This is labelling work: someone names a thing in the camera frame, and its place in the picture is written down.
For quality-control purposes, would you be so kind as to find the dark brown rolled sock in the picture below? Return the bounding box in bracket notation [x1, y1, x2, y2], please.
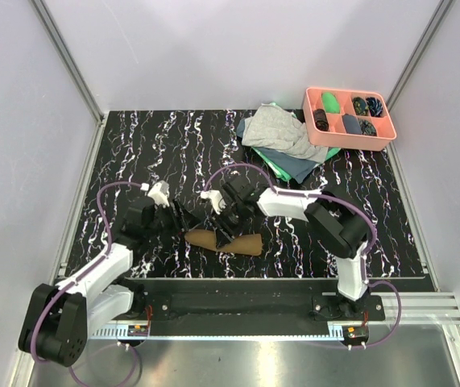
[313, 109, 329, 132]

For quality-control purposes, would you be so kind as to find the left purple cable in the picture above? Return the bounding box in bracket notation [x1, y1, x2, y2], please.
[30, 181, 150, 386]

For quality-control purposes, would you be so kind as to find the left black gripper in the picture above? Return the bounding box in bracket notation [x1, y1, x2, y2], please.
[145, 198, 201, 239]

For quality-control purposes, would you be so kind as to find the grey cloth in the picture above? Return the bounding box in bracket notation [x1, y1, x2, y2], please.
[242, 104, 328, 163]

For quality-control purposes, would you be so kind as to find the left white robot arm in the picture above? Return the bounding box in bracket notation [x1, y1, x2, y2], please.
[18, 198, 201, 367]

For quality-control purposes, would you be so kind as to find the patterned sock top middle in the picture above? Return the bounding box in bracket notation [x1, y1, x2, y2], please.
[352, 97, 369, 116]

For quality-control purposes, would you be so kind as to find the patterned sock bottom right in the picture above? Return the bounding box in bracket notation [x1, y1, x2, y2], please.
[358, 119, 378, 137]

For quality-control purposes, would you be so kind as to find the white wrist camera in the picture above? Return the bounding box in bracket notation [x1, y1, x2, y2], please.
[200, 190, 226, 214]
[140, 181, 170, 207]

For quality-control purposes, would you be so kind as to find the green rolled sock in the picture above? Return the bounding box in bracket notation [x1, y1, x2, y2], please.
[321, 92, 340, 114]

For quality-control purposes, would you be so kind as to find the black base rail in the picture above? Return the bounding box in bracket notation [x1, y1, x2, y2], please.
[99, 277, 386, 338]

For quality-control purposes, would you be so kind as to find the purple cable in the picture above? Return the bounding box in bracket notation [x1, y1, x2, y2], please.
[30, 181, 150, 386]
[205, 163, 403, 350]

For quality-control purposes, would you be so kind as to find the brown cloth napkin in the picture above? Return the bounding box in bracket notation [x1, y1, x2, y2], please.
[184, 229, 263, 256]

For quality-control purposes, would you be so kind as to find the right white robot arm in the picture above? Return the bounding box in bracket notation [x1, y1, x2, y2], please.
[201, 178, 374, 320]

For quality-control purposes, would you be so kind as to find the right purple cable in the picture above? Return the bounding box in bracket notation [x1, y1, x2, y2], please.
[205, 163, 403, 350]

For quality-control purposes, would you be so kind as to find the dark patterned sock top right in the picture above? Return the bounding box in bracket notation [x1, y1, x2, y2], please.
[366, 97, 383, 118]

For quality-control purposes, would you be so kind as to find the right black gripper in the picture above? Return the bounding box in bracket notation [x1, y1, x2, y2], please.
[209, 202, 248, 251]

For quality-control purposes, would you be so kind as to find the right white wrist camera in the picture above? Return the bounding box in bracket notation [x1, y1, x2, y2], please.
[200, 190, 226, 214]

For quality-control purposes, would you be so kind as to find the green cloth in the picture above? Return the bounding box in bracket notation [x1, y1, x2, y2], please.
[242, 102, 340, 183]

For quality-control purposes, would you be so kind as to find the pink compartment tray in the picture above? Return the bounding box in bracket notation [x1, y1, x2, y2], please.
[303, 86, 397, 152]

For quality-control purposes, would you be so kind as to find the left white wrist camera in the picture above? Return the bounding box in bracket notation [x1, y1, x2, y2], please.
[140, 181, 170, 207]

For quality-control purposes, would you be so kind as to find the blue grey rolled sock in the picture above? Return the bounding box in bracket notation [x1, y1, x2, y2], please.
[342, 114, 362, 135]

